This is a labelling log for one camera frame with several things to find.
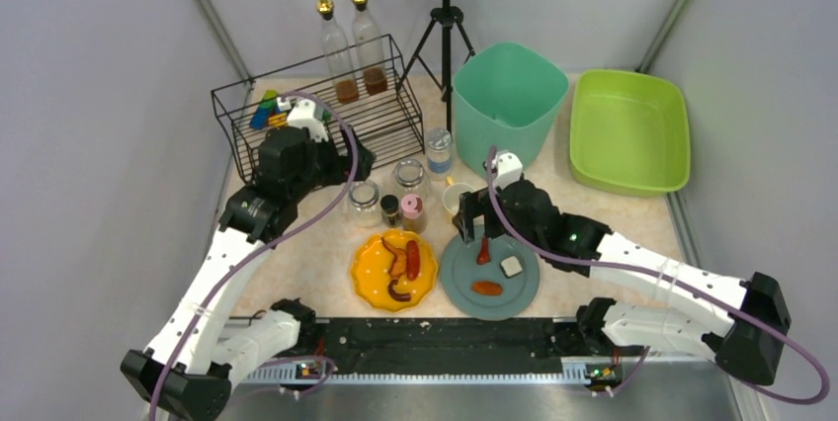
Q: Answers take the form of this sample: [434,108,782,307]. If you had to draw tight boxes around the grey-blue plate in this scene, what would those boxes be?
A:
[439,225,541,321]

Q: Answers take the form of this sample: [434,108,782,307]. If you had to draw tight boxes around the black wire rack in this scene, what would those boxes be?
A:
[210,34,424,182]

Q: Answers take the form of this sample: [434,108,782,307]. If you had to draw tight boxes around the blue label jar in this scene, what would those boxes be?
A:
[425,127,453,181]

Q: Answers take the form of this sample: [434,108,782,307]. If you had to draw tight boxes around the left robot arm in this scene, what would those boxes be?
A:
[121,126,375,420]

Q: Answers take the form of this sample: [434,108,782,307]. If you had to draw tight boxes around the white tofu cube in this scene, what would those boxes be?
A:
[500,256,523,279]

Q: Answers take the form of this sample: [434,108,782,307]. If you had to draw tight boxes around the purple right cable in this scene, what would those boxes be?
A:
[484,145,831,406]

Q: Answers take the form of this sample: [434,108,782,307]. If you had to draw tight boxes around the colourful toy blocks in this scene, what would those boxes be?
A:
[249,89,292,130]

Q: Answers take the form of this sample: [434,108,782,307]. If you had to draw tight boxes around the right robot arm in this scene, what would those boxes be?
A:
[453,178,791,386]

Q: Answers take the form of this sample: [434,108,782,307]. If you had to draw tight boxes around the teal plastic bin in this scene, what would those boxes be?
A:
[453,42,570,176]

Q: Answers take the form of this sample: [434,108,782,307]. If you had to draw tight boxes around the large clear glass jar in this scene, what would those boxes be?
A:
[391,158,431,201]

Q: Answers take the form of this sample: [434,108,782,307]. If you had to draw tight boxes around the orange fried piece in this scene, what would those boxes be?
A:
[470,281,504,296]

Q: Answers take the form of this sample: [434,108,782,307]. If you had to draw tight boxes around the oil bottle gold cap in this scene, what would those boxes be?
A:
[351,0,388,95]
[316,0,360,104]

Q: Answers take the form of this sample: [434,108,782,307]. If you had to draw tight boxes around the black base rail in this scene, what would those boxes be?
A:
[163,312,714,396]

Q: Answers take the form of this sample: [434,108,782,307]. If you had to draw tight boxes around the green plastic tub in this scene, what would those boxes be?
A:
[568,69,692,198]

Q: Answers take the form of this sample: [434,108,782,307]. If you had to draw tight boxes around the pink lid spice jar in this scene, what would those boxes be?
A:
[400,194,427,233]

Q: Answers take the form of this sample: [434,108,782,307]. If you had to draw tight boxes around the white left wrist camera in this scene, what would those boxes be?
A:
[276,96,330,143]

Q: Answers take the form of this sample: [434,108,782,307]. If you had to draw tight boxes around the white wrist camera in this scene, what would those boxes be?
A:
[491,150,524,190]
[276,96,330,143]

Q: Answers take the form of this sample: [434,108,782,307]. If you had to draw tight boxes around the cream yellow mug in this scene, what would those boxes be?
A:
[442,176,475,218]

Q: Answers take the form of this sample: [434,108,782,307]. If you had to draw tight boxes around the yellow scalloped plate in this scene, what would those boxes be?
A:
[350,229,439,313]

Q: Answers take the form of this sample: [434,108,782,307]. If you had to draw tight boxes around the black lid spice jar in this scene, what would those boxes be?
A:
[379,194,401,228]

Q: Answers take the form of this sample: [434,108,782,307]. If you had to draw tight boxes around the black tripod stand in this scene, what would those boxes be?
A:
[395,0,476,131]

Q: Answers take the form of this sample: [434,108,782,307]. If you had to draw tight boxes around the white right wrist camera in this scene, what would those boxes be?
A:
[491,150,524,190]

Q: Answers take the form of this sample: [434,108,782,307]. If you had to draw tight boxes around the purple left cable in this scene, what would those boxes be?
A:
[147,91,362,421]

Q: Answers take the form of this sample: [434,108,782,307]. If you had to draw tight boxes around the purple cable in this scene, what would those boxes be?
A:
[147,91,362,421]
[484,145,831,406]

